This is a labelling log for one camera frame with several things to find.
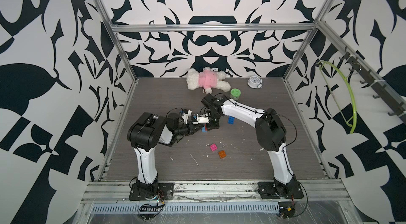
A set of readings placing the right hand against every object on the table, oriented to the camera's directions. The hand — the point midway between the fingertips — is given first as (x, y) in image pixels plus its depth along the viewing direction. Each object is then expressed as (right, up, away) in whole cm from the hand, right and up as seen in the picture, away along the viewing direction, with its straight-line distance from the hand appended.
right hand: (207, 121), depth 94 cm
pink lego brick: (+3, -13, -7) cm, 15 cm away
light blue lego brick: (-2, -4, -3) cm, 6 cm away
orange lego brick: (+7, -15, -10) cm, 20 cm away
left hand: (-3, -2, 0) cm, 4 cm away
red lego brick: (-1, -2, -5) cm, 6 cm away
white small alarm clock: (+34, +25, +21) cm, 47 cm away
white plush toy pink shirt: (0, +26, +14) cm, 29 cm away
